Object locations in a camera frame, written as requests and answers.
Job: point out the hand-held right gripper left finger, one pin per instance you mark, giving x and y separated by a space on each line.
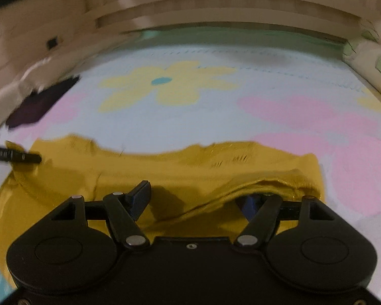
139 198

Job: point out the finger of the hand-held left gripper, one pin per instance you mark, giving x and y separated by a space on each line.
9 155

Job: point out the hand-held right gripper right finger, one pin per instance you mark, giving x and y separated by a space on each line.
250 206

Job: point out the mustard yellow knit sweater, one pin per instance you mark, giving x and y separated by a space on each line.
82 171

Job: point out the dark folded cloth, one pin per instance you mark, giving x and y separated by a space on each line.
38 101

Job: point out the white pillow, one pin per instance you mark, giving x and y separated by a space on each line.
17 85

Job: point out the floral bed sheet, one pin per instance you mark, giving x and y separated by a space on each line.
209 101

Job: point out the leaf print folded quilt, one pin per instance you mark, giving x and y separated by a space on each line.
373 60

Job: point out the wooden headboard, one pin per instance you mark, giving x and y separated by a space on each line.
225 9

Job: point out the dark wall socket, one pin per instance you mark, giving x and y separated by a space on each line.
52 43

